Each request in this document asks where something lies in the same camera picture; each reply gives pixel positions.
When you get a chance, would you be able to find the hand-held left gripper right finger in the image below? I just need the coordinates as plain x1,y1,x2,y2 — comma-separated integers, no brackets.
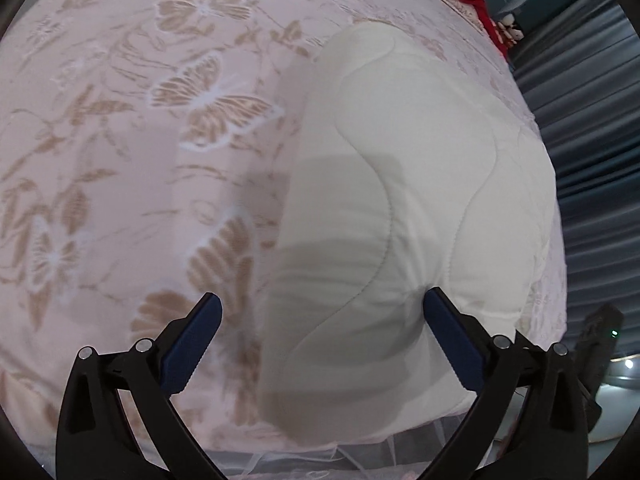
422,287,602,480

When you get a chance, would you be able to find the white quilted pillow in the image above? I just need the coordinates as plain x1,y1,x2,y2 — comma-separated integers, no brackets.
259,21,567,447

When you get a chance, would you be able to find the pink floral bedspread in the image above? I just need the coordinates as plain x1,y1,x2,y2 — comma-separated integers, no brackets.
0,0,570,480

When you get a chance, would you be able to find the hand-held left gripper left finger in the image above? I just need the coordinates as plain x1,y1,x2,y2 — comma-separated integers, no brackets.
56,292,223,480

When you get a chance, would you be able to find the grey-blue curtain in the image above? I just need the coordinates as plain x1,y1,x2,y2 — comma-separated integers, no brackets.
511,0,640,361

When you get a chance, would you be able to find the plush toy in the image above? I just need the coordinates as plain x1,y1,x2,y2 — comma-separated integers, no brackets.
497,12,524,44

